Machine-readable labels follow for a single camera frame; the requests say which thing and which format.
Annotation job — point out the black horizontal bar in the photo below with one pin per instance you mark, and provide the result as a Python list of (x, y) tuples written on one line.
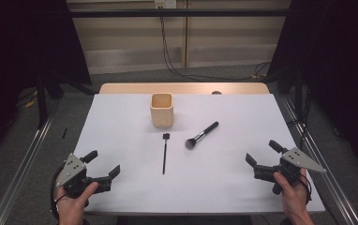
[(180, 12)]

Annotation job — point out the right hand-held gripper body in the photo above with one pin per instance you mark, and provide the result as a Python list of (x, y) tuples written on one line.
[(294, 161)]

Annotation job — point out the aluminium rail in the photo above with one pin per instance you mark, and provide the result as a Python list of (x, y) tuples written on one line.
[(330, 181), (21, 168)]

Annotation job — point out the person's right hand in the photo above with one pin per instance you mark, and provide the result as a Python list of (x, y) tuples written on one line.
[(292, 197)]

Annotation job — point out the black metal stand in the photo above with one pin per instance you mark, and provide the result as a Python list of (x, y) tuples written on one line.
[(41, 103)]

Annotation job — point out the white wall outlet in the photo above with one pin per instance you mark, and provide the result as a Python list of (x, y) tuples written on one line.
[(165, 3)]

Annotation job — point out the white paper sheet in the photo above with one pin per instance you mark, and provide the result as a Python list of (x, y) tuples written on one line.
[(199, 187)]

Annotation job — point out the black powder makeup brush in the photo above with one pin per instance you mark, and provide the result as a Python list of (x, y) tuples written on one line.
[(203, 132)]

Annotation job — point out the beige square cup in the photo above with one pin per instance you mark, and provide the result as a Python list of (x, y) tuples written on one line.
[(161, 114)]

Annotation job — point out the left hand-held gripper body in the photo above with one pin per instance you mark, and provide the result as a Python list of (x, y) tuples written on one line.
[(74, 178)]

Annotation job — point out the small black floor item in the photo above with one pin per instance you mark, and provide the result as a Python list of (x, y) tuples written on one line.
[(64, 133)]

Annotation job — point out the wooden table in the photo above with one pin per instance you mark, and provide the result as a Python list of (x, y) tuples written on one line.
[(183, 88)]

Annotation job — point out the thin black eyebrow brush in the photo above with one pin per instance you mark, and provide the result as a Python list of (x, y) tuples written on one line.
[(165, 153)]

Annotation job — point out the round table grommet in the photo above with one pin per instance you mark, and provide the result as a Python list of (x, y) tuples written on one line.
[(216, 92)]

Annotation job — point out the person's left hand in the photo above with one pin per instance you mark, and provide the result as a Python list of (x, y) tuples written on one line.
[(74, 206)]

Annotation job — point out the black curtain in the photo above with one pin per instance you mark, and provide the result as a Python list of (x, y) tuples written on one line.
[(27, 47), (339, 62)]

